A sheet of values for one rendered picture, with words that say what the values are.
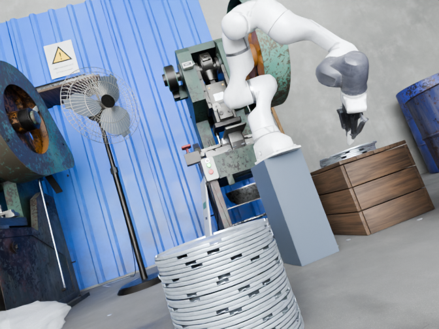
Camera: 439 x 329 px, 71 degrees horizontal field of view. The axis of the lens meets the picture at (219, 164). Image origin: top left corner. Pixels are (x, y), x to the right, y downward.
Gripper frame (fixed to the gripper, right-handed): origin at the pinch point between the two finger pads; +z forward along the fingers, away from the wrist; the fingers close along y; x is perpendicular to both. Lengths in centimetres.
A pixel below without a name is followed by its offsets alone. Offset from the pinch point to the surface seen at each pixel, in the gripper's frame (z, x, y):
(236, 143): 39, 15, 73
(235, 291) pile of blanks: -42, 78, -31
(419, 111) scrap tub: -10.1, -16.7, -16.3
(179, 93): 28, 14, 138
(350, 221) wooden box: 37.2, 14.7, -12.6
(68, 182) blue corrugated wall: 100, 132, 230
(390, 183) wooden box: 28.9, -9.1, -15.5
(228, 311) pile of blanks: -38, 81, -31
